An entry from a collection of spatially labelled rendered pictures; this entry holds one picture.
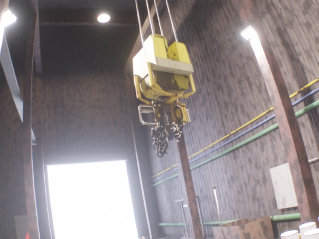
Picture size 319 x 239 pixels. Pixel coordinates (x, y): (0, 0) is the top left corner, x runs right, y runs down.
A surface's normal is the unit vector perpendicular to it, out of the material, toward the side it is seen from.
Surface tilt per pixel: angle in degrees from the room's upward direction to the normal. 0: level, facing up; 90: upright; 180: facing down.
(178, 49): 90
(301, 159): 90
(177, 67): 90
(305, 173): 90
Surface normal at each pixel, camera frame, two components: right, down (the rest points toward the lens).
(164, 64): 0.55, -0.37
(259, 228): 0.34, -0.37
